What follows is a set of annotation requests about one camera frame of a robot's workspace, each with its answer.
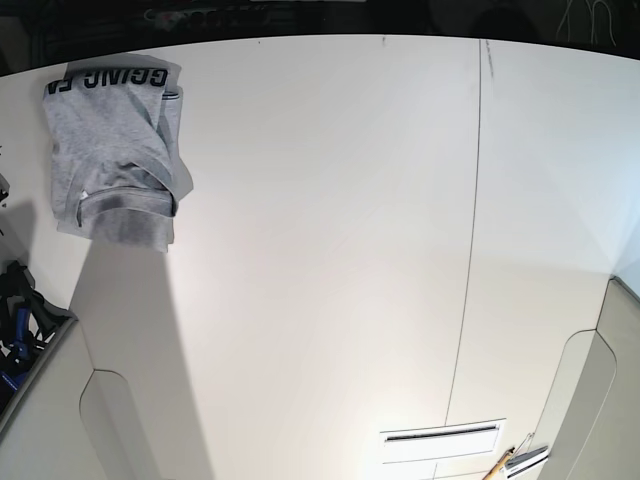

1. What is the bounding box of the grey T-shirt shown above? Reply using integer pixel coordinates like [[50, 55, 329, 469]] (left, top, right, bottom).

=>
[[43, 54, 193, 253]]

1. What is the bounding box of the white slotted grommet plate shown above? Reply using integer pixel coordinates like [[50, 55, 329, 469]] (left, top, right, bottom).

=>
[[379, 419, 506, 464]]

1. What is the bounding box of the yellow pencil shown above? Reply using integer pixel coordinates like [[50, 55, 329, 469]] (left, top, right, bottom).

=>
[[483, 447, 515, 480]]

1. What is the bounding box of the blue clamps pile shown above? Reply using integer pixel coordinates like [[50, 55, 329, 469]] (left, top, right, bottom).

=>
[[1, 261, 76, 409]]

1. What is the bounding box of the grey binder clip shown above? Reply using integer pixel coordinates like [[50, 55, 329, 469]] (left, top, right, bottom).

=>
[[504, 433, 549, 474]]

